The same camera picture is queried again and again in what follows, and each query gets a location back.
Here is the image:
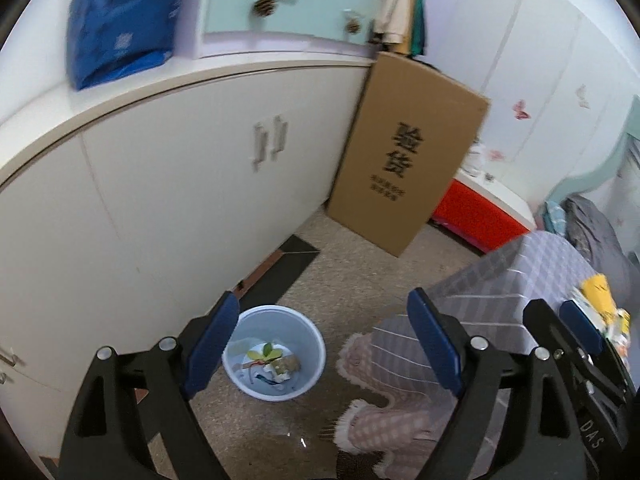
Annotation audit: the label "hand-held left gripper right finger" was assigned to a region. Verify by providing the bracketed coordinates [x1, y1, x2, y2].
[406, 287, 586, 480]

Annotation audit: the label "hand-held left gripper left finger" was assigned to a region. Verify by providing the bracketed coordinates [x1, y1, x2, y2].
[59, 291, 241, 480]

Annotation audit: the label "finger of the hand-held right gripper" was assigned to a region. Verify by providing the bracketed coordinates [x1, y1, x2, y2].
[559, 301, 628, 396]
[522, 299, 583, 362]

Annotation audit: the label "light blue plastic bin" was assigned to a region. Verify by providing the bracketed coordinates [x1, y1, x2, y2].
[222, 305, 327, 401]

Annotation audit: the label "yellow packet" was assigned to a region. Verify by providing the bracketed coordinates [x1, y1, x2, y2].
[580, 274, 618, 326]

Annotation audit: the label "green leaf sprig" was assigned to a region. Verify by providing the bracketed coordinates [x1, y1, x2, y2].
[248, 342, 283, 363]

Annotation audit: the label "grey checked tablecloth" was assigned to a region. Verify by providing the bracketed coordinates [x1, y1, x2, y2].
[372, 230, 626, 411]

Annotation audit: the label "white wrapper scraps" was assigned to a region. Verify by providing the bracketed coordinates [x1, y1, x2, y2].
[240, 362, 296, 391]

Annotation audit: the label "pink checked fringed cloth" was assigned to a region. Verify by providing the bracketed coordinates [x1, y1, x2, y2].
[334, 332, 451, 480]

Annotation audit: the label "grey blanket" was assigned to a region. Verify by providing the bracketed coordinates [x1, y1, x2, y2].
[562, 195, 640, 311]

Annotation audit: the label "red storage box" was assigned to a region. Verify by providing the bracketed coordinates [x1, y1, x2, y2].
[431, 167, 538, 255]

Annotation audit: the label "white low cabinet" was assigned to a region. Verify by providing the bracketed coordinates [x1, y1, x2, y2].
[0, 55, 378, 406]

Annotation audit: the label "teal bed headboard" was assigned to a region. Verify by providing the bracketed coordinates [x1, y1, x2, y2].
[545, 110, 640, 206]

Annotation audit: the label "large cardboard box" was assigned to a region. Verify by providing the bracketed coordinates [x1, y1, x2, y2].
[326, 50, 492, 258]

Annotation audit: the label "white wardrobe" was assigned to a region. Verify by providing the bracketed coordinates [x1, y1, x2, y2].
[425, 0, 640, 211]

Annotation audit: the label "blue plastic bag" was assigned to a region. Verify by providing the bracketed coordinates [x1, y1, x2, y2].
[67, 0, 186, 92]

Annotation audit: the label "green hanging garment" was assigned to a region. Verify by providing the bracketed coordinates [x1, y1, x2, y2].
[410, 0, 429, 56]

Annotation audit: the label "teal drawer chest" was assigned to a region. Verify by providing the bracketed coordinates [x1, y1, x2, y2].
[197, 0, 381, 56]

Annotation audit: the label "beige hanging coat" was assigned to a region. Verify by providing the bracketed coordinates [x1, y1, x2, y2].
[372, 0, 418, 46]

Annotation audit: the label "silver cabinet door handle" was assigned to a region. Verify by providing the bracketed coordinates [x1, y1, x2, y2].
[251, 121, 268, 171]
[270, 115, 287, 161]

